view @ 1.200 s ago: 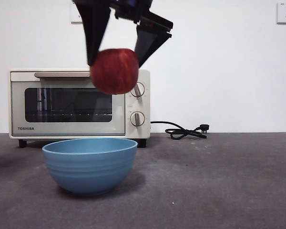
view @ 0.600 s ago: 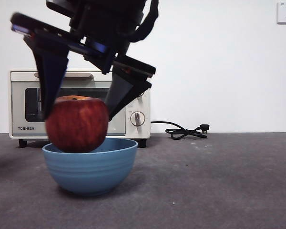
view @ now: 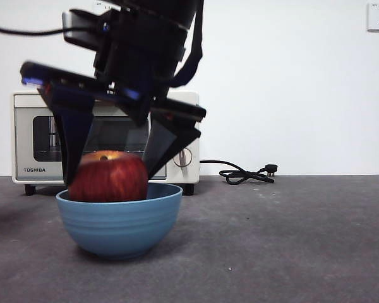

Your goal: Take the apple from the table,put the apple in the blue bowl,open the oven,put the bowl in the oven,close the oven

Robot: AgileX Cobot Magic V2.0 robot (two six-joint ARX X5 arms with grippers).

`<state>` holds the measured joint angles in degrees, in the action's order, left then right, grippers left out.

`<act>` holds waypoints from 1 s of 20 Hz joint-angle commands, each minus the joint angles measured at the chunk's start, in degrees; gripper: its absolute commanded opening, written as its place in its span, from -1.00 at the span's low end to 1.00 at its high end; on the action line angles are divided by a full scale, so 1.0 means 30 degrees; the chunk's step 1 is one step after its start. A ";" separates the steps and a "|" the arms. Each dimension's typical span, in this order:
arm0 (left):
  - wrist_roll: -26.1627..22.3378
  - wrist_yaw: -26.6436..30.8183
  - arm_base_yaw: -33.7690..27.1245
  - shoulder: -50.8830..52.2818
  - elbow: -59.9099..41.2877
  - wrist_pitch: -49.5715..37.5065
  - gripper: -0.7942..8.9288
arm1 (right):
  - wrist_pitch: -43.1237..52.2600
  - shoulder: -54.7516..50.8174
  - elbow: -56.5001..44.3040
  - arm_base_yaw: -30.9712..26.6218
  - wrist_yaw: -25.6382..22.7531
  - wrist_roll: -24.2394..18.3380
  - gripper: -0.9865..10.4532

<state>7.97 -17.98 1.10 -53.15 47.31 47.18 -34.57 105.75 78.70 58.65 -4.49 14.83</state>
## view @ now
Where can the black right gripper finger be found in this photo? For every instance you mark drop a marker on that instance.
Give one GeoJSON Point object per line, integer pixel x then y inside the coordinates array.
{"type": "Point", "coordinates": [164, 142]}
{"type": "Point", "coordinates": [72, 132]}

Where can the red apple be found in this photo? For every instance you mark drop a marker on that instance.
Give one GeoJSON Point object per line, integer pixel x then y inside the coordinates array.
{"type": "Point", "coordinates": [110, 180]}

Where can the blue bowl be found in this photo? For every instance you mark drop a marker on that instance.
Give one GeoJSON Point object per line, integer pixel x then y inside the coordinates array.
{"type": "Point", "coordinates": [120, 224]}

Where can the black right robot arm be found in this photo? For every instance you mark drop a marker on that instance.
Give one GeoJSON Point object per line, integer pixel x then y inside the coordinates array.
{"type": "Point", "coordinates": [161, 9]}

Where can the beige oven knob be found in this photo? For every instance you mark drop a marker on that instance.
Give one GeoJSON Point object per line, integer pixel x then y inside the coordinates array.
{"type": "Point", "coordinates": [186, 158]}

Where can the cream Toshiba toaster oven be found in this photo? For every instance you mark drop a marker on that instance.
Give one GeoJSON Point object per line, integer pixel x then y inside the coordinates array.
{"type": "Point", "coordinates": [189, 101]}

